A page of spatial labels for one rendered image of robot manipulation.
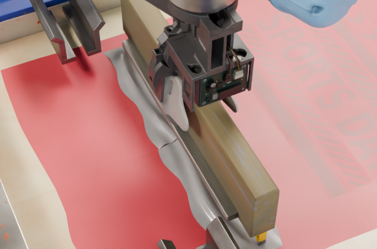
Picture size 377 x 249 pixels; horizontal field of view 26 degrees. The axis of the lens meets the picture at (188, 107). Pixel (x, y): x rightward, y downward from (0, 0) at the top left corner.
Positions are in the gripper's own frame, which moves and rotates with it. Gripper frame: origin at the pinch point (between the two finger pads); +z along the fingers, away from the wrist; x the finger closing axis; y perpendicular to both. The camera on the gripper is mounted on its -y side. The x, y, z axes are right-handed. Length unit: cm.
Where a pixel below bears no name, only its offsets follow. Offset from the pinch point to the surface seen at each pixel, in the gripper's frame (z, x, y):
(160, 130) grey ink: 4.4, -3.4, -1.4
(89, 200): 4.6, -14.8, 4.2
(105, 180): 4.7, -12.2, 2.4
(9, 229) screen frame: 0.8, -24.3, 6.4
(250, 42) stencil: 5.0, 13.9, -10.3
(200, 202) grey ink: 4.1, -3.7, 10.1
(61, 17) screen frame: 4.0, -7.6, -24.5
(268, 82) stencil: 4.8, 12.5, -2.9
